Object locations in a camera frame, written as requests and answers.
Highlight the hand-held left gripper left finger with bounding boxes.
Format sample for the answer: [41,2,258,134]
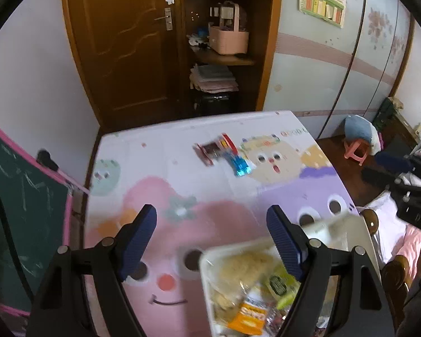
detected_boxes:
[26,204,158,337]

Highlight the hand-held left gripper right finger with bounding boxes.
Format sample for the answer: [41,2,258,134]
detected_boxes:
[266,204,396,337]

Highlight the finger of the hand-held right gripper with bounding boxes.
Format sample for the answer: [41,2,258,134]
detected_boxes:
[375,151,413,173]
[361,167,405,192]

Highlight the orange and white bar packet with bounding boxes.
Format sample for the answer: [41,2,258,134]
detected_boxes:
[227,288,271,336]

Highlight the white plastic tray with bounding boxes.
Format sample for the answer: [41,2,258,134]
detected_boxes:
[199,213,379,337]

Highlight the pink plastic stool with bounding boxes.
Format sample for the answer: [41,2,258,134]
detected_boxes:
[344,140,369,167]

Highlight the lime green snack packet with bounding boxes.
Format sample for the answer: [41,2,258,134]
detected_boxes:
[263,267,301,310]

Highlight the white pillow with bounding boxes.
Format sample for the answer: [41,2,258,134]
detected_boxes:
[367,190,408,264]

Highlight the dark green bag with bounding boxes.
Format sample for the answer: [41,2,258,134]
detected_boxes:
[374,96,408,137]

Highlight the blue and white cushion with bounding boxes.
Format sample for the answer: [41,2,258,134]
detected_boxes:
[344,115,381,155]

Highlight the pink blanket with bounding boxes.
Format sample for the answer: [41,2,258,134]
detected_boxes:
[396,225,421,265]

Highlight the cartoon printed table cover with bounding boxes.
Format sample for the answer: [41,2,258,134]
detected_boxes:
[84,110,359,337]

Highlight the blue snack packet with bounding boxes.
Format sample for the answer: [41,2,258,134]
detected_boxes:
[226,151,254,178]

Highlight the red snack in clear packet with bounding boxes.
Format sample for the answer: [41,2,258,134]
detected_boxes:
[193,136,233,166]

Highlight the floral sliding wardrobe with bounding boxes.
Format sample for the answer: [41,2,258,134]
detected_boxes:
[263,0,421,138]

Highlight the black chalkboard knob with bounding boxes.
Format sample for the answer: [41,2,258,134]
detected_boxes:
[37,150,60,171]

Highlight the black bin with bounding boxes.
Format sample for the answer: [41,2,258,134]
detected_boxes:
[196,91,240,117]

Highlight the brown wooden shelf unit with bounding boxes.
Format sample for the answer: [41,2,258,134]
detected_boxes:
[177,0,285,117]

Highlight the stack of folded cloths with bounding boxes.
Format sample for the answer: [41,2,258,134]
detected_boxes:
[189,63,240,94]

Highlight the brown wooden door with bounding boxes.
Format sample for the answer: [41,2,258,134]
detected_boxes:
[61,0,186,133]

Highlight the pink storage basket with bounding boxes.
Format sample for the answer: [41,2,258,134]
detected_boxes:
[209,3,250,56]

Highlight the small shelf figurines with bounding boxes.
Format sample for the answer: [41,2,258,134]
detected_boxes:
[187,26,211,49]

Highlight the wooden bed frame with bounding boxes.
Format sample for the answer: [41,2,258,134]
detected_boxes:
[358,209,419,324]

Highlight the black cable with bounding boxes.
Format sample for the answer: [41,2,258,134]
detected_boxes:
[0,176,35,302]

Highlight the green chalkboard with pink frame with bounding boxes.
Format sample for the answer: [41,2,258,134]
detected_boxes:
[0,114,89,324]

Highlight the green and yellow wall poster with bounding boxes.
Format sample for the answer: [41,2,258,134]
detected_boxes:
[298,0,348,29]

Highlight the silver door handle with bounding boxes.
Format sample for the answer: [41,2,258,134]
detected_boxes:
[154,7,173,31]

